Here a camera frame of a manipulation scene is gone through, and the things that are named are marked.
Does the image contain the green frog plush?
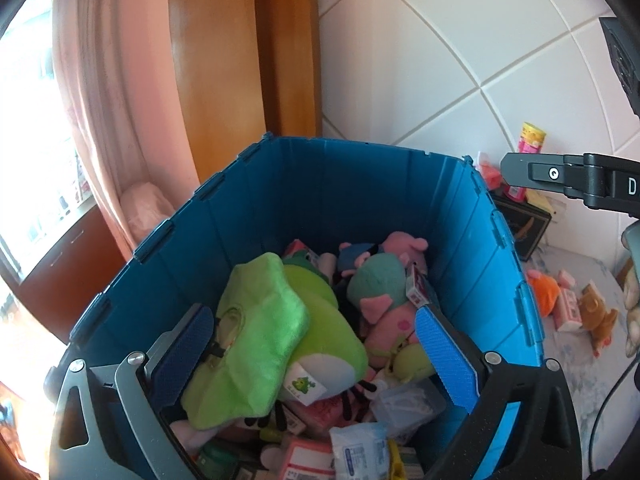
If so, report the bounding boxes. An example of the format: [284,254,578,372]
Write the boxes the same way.
[180,251,370,431]

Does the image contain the pink curtain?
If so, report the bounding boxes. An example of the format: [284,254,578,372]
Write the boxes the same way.
[51,0,201,261]

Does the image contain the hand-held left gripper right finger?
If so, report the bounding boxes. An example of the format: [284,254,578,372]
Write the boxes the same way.
[415,305,585,480]

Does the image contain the pink chips can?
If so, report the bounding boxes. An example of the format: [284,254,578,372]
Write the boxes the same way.
[505,121,548,202]

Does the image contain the pig plush teal hood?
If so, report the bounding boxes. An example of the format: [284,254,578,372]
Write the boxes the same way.
[346,252,431,376]

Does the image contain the black gift box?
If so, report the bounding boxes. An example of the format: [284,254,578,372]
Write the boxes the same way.
[492,192,553,261]

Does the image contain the person's right hand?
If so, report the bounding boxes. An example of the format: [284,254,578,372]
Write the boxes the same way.
[621,259,640,358]

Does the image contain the blue plastic crate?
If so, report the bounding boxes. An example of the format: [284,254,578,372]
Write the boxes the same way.
[69,133,546,480]

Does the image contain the pink box white label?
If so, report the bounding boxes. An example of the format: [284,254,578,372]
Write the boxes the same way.
[280,435,333,480]

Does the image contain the yellow flat box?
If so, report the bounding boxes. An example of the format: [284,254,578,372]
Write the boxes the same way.
[525,191,556,211]

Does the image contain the pink soft pack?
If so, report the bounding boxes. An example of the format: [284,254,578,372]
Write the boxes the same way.
[282,392,373,436]

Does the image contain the white red tissue pack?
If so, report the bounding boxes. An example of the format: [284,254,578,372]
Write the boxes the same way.
[554,285,585,333]

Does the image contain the pig plush orange dress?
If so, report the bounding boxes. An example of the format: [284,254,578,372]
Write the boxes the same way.
[525,269,561,318]

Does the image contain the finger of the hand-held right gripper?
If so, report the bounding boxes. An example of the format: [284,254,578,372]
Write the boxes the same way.
[500,152,587,207]

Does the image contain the green monster plush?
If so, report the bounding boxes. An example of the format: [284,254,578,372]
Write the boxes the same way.
[387,345,436,381]

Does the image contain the black cable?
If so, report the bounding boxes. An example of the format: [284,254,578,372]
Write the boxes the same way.
[587,357,640,480]

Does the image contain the wooden wall frame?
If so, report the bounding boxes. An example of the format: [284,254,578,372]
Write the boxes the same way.
[167,0,323,186]

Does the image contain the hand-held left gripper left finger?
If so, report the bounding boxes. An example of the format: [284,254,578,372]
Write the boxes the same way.
[48,304,217,480]

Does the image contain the green plastic cup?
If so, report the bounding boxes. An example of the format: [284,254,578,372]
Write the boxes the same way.
[200,442,238,480]

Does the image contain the brown bear plush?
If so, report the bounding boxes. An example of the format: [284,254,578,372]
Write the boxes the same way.
[580,282,621,356]

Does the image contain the clear plastic box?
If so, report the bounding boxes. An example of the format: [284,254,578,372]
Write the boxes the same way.
[370,377,448,443]

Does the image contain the pig plush blue clothes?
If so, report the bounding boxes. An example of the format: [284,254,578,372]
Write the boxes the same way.
[336,231,431,286]

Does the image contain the white blue printed packet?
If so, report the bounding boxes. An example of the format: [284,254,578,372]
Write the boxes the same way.
[330,422,393,480]

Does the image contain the window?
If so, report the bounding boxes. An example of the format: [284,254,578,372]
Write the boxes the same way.
[0,0,98,301]

